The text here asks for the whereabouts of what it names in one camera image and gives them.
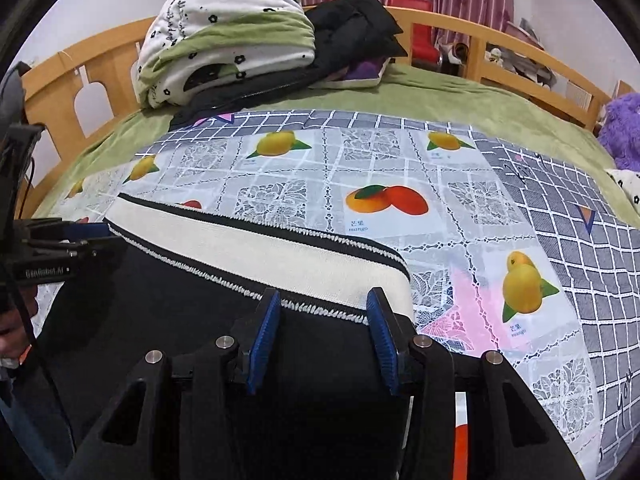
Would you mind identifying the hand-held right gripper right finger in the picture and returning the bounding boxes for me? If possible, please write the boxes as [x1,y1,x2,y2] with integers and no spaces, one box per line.
[366,287,586,480]

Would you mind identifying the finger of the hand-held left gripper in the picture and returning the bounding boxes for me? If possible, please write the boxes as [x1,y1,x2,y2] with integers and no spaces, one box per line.
[64,240,128,263]
[62,220,115,240]

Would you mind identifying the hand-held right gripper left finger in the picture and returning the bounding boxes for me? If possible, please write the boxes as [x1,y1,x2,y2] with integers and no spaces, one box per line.
[65,287,282,480]

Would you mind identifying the black pants with white waistband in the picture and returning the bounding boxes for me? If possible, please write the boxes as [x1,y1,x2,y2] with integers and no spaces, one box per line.
[30,192,416,480]

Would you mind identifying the person's left hand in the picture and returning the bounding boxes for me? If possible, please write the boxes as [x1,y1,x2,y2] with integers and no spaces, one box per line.
[0,295,37,368]

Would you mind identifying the person's blue denim clothing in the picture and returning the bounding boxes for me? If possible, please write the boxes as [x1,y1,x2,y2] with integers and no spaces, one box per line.
[0,367,76,480]

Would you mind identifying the fruit print checked cloth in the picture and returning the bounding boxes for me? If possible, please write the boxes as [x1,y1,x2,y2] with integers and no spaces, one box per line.
[50,109,640,480]

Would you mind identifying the folded white green flowered quilt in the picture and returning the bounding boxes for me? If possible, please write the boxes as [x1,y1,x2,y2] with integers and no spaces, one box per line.
[135,0,317,109]

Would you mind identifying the green bed sheet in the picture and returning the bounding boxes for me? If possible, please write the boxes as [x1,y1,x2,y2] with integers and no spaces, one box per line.
[30,62,640,226]

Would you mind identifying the purple cushion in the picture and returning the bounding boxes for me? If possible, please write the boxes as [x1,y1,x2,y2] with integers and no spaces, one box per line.
[320,57,392,88]

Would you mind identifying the white flowered cloth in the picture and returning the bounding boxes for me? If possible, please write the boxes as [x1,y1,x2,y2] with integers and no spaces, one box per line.
[605,169,640,212]

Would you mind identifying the red chair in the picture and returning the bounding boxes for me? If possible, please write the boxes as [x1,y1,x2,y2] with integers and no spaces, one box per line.
[387,0,441,68]

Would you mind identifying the white radiator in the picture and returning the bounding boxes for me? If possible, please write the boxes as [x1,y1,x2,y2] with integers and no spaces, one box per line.
[565,80,594,109]

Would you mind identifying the black jacket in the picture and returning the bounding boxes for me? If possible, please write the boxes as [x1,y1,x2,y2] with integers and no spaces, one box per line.
[169,0,408,131]

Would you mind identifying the purple plush toy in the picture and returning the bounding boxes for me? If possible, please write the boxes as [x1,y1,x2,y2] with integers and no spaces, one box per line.
[597,92,640,171]

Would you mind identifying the black cable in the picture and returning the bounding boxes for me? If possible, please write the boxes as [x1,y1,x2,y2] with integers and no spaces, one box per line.
[0,260,78,461]

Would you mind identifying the wooden bed frame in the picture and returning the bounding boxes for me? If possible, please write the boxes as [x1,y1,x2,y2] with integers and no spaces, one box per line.
[20,5,613,221]

